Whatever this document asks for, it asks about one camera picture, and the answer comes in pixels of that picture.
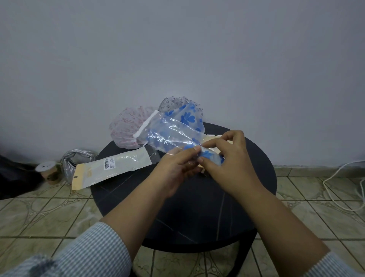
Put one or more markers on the person's right hand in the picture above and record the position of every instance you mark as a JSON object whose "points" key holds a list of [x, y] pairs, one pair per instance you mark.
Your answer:
{"points": [[233, 171]]}

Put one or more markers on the person's left hand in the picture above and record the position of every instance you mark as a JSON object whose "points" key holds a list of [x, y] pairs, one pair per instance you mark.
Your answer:
{"points": [[171, 174]]}

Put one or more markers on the blue flower shower cap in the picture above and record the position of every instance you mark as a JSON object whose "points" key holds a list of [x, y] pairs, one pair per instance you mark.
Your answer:
{"points": [[188, 117], [211, 155]]}

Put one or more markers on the stack of yellow small pouches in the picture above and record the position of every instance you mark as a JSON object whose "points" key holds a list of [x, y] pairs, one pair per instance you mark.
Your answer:
{"points": [[212, 137]]}

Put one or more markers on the blue cap clear packet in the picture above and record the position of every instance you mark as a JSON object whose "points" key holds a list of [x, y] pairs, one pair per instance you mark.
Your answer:
{"points": [[165, 131]]}

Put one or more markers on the cream packet with barcode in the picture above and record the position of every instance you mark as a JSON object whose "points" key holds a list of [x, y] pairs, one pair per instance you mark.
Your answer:
{"points": [[119, 165]]}

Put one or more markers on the pink print shower cap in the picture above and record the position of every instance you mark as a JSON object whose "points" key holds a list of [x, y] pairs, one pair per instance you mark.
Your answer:
{"points": [[125, 128]]}

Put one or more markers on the person's left forearm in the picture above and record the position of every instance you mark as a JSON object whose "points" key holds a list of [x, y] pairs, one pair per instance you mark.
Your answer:
{"points": [[125, 219]]}

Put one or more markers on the person's right forearm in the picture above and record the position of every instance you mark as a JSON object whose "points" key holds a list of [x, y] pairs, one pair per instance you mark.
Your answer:
{"points": [[285, 234]]}

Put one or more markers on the black round side table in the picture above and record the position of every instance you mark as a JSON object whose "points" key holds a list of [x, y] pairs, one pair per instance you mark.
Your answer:
{"points": [[199, 211]]}

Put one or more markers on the silver quilted handbag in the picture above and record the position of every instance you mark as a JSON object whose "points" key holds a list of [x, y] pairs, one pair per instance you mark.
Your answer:
{"points": [[68, 168]]}

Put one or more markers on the ribbon spool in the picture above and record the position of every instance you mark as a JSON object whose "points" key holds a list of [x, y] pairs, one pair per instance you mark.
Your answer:
{"points": [[48, 171]]}

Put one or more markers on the black bag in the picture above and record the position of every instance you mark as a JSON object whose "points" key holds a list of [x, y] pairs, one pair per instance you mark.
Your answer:
{"points": [[15, 179]]}

